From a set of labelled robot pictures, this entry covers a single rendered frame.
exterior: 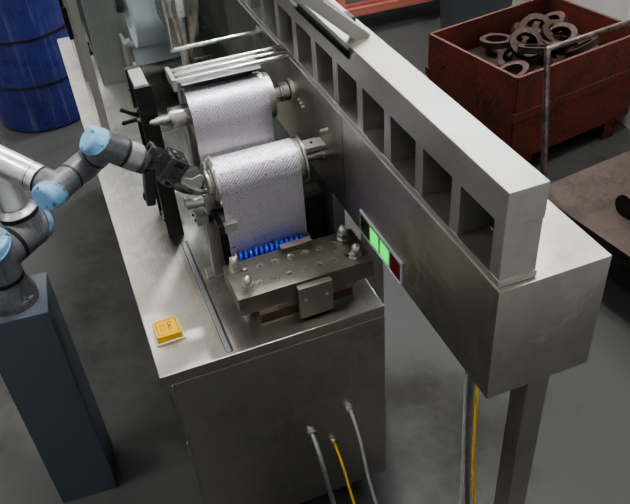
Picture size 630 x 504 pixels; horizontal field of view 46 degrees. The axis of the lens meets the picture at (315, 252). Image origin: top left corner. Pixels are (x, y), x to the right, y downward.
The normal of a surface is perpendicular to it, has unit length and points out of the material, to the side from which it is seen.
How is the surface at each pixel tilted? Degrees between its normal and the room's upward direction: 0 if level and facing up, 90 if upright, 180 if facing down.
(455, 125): 0
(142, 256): 0
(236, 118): 92
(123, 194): 0
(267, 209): 90
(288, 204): 90
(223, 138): 92
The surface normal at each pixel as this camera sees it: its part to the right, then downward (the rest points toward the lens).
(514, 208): 0.36, 0.57
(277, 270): -0.07, -0.77
